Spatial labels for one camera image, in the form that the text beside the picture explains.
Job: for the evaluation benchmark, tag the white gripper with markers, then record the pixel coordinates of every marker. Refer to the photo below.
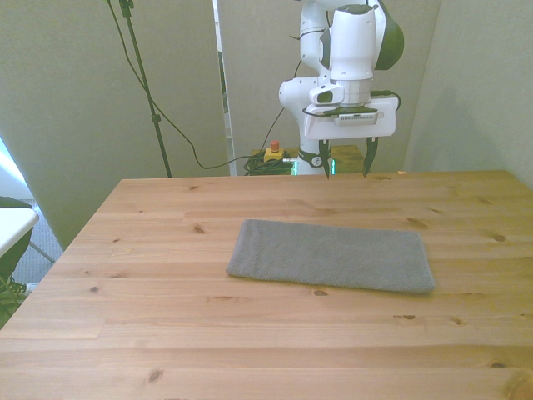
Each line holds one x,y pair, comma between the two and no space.
385,121

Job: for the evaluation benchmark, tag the white vertical panel strip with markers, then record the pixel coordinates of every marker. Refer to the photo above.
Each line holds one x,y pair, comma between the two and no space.
227,125

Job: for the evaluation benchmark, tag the black tripod stand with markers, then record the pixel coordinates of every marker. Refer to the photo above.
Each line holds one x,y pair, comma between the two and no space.
143,83

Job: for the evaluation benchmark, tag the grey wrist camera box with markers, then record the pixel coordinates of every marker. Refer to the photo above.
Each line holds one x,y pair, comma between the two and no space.
356,118

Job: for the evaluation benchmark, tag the white side table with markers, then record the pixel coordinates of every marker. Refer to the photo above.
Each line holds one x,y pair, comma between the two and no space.
14,225

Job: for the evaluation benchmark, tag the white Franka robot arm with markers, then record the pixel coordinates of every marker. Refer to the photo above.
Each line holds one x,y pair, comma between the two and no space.
354,41

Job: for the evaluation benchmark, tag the grey towel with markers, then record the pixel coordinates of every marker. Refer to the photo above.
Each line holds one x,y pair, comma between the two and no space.
329,258

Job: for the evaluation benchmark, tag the yellow emergency stop button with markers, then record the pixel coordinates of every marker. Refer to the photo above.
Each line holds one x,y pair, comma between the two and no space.
275,153

